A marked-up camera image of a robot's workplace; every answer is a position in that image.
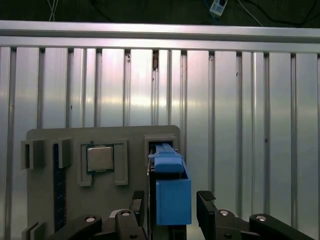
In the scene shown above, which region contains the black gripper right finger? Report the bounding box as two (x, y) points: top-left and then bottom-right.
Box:
(196, 189), (316, 240)

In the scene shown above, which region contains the loose RAM stick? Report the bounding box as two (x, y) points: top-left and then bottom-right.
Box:
(53, 142), (67, 232)

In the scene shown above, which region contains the silver CPU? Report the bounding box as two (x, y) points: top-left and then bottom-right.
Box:
(86, 144), (115, 173)

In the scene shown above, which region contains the hard disk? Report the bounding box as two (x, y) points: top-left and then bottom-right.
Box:
(146, 141), (193, 240)

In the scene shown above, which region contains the grey parts rack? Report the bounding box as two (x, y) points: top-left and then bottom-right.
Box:
(21, 124), (182, 240)

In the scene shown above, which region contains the white plug adapter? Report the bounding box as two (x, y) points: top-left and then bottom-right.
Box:
(209, 0), (229, 16)

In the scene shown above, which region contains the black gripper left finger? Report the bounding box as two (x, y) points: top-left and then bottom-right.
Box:
(47, 190), (148, 240)

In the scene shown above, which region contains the white floor cable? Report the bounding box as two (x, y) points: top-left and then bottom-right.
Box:
(236, 0), (265, 27)

